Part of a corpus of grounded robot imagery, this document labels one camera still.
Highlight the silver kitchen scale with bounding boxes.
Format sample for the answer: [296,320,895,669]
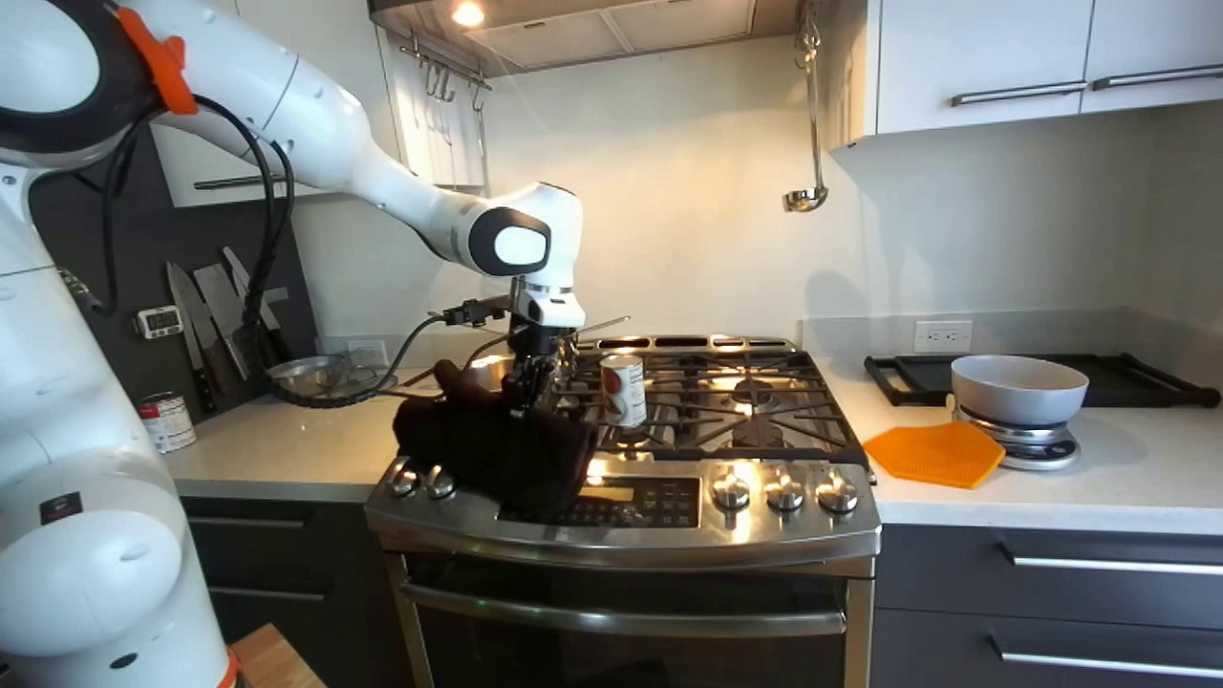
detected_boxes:
[957,404,1087,473]

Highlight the steel drawer handle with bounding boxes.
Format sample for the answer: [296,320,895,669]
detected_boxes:
[992,641,1223,685]
[999,547,1223,581]

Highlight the black oven mitt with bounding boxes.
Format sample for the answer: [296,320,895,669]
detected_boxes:
[389,358,611,525]

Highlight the orange cable strap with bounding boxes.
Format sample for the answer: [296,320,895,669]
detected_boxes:
[112,4,203,120]

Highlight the stainless steel gas range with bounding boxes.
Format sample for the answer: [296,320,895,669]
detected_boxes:
[365,334,887,688]

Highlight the grey white bowl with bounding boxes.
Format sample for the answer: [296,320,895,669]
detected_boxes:
[948,353,1093,429]

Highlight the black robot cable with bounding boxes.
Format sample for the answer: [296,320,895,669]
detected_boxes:
[189,93,521,414]

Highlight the steel cabinet door handle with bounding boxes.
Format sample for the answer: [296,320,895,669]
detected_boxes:
[1090,60,1223,95]
[948,76,1090,110]

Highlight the dark drawer cabinet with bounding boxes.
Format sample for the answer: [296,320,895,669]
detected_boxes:
[870,525,1223,688]

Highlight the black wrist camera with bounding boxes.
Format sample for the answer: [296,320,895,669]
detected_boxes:
[439,295,515,329]

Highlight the knives on wall board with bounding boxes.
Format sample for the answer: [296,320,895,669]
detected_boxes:
[161,244,297,414]

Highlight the steel range hood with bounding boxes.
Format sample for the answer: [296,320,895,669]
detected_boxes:
[366,0,806,79]

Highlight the dark base cabinet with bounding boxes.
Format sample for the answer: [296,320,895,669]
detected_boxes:
[184,499,413,688]

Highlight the hook rail under hood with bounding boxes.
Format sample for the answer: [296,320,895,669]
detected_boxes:
[418,54,498,109]

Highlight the small steel saucepan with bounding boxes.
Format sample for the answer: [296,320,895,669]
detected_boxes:
[557,314,636,369]

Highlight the white upper cabinet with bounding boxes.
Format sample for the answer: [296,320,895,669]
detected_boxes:
[818,0,1223,152]

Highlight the orange silicone trivet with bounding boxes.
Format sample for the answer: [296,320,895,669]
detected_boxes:
[862,418,1011,493]

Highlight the steel oven door handle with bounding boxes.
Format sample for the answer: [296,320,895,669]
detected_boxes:
[398,579,851,641]

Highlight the small wall timer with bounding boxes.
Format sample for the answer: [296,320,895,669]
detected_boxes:
[134,301,189,344]

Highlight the red and white can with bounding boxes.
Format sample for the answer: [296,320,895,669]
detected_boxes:
[139,388,203,460]

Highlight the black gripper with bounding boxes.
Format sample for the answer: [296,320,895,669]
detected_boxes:
[509,320,571,402]

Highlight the white wall outlet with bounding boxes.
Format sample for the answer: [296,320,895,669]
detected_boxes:
[913,314,979,357]

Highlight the wooden board corner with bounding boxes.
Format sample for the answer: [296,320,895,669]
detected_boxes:
[227,623,329,688]

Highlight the hanging steel ladle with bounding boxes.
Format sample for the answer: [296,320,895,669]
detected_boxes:
[779,32,834,217]

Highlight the black tray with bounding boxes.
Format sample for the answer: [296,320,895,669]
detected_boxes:
[862,347,1223,414]

